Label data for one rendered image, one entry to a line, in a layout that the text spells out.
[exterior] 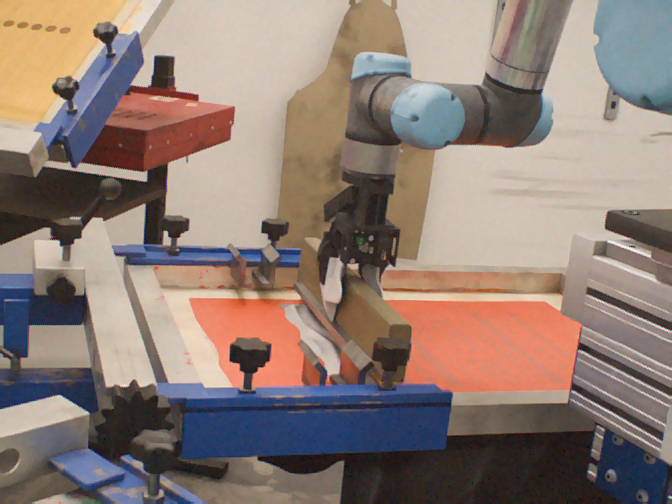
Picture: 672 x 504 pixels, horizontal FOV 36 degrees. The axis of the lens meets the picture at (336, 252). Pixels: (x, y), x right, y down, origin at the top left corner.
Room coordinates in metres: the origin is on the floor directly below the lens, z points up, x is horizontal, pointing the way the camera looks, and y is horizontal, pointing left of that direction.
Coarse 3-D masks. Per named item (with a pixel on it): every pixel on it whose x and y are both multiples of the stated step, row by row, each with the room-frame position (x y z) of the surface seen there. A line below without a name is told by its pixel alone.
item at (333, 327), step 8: (296, 288) 1.50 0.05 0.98; (304, 288) 1.49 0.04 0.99; (304, 296) 1.46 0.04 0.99; (312, 296) 1.46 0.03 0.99; (312, 304) 1.42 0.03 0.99; (320, 304) 1.42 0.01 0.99; (320, 312) 1.38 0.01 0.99; (320, 320) 1.37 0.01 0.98; (328, 320) 1.35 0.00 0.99; (328, 328) 1.34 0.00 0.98; (336, 328) 1.32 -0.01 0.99; (336, 336) 1.30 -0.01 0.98; (344, 336) 1.29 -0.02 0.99; (344, 344) 1.27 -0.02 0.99
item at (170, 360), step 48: (144, 288) 1.40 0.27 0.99; (192, 288) 1.55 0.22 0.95; (240, 288) 1.57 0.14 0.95; (288, 288) 1.59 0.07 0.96; (384, 288) 1.65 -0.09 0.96; (432, 288) 1.67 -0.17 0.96; (480, 288) 1.70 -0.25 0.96; (528, 288) 1.73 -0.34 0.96; (144, 336) 1.28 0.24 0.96; (480, 432) 1.10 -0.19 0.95; (528, 432) 1.12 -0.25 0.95
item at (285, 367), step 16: (224, 352) 1.28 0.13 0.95; (272, 352) 1.30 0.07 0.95; (288, 352) 1.31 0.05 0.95; (224, 368) 1.22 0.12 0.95; (272, 368) 1.24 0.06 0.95; (288, 368) 1.25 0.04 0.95; (240, 384) 1.18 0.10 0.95; (256, 384) 1.18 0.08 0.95; (272, 384) 1.19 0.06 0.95; (288, 384) 1.19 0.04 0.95; (528, 384) 1.28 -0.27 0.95; (544, 384) 1.29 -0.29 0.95; (560, 384) 1.29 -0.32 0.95
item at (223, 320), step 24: (216, 312) 1.44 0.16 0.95; (240, 312) 1.45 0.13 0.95; (264, 312) 1.47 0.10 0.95; (528, 312) 1.61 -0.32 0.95; (552, 312) 1.63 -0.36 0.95; (216, 336) 1.34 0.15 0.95; (240, 336) 1.35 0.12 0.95; (264, 336) 1.36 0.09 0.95; (288, 336) 1.37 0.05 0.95; (552, 336) 1.50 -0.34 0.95
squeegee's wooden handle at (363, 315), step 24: (312, 240) 1.54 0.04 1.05; (312, 264) 1.49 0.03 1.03; (312, 288) 1.47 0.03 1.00; (360, 288) 1.30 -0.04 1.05; (336, 312) 1.35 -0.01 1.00; (360, 312) 1.27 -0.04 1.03; (384, 312) 1.21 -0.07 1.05; (360, 336) 1.25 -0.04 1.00; (384, 336) 1.18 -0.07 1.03; (408, 336) 1.18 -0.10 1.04
